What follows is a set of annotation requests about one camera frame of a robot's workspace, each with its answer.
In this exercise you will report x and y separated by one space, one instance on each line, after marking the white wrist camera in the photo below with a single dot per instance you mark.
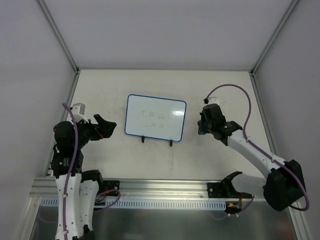
78 111
212 100

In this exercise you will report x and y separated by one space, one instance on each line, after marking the blue-framed whiteboard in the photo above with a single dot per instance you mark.
155 117

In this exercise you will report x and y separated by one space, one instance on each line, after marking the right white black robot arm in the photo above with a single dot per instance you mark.
282 182

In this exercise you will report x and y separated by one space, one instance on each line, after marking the aluminium mounting rail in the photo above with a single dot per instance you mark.
149 189

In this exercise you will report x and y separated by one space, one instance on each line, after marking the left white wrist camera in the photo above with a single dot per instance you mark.
78 111

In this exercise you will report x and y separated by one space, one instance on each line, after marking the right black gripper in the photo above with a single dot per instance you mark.
202 124

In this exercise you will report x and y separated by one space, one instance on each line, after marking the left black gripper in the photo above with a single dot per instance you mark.
94 129

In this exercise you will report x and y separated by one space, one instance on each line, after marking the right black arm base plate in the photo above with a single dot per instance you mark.
222 190

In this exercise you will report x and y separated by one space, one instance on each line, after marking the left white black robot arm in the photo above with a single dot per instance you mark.
77 189

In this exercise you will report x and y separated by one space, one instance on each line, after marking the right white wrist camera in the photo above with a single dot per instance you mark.
212 100

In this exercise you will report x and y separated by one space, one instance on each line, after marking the blue whiteboard eraser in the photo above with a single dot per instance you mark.
201 128

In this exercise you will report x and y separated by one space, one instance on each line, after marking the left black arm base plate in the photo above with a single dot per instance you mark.
109 187

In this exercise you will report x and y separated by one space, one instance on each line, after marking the white slotted cable duct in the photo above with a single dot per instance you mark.
211 205

